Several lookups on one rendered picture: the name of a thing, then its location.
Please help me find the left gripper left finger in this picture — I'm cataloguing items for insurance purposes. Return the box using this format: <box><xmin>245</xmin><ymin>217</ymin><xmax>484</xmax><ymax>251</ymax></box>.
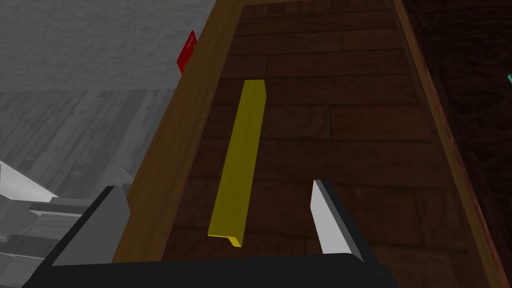
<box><xmin>50</xmin><ymin>184</ymin><xmax>133</xmax><ymax>268</ymax></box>

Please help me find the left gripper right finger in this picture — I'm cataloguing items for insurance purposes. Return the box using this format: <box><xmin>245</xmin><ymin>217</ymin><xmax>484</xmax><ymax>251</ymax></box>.
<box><xmin>310</xmin><ymin>179</ymin><xmax>381</xmax><ymax>266</ymax></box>

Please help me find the yellow bar door handle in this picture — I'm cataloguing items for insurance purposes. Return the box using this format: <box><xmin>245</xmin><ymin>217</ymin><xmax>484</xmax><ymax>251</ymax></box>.
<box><xmin>207</xmin><ymin>79</ymin><xmax>267</xmax><ymax>248</ymax></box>

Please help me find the red flat wall object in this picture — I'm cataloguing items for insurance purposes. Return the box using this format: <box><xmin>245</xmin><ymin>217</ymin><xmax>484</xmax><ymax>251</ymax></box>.
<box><xmin>176</xmin><ymin>30</ymin><xmax>199</xmax><ymax>75</ymax></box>

